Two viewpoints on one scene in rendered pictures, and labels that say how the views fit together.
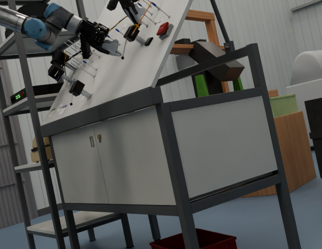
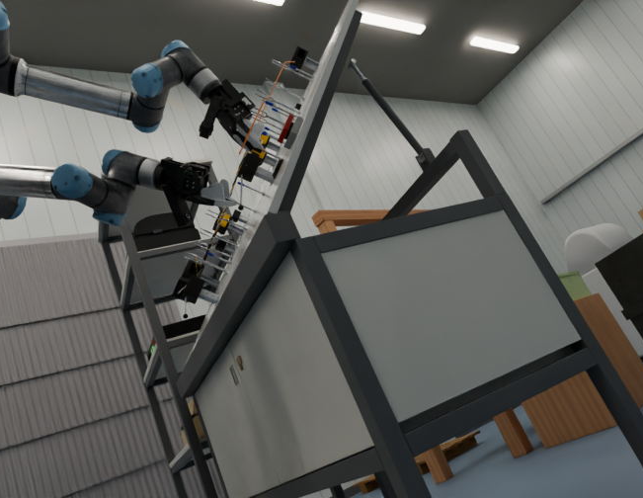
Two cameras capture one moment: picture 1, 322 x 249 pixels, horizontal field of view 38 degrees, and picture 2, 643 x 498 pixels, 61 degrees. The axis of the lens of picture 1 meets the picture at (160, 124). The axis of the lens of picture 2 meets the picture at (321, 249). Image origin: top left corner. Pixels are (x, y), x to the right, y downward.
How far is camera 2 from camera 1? 0.85 m
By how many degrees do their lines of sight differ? 19
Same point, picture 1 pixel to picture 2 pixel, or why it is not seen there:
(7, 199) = not seen: outside the picture
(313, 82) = not seen: hidden behind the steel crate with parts
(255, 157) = (525, 321)
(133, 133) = (276, 326)
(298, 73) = (576, 262)
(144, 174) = (309, 399)
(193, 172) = (395, 366)
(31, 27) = (61, 178)
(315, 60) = (594, 238)
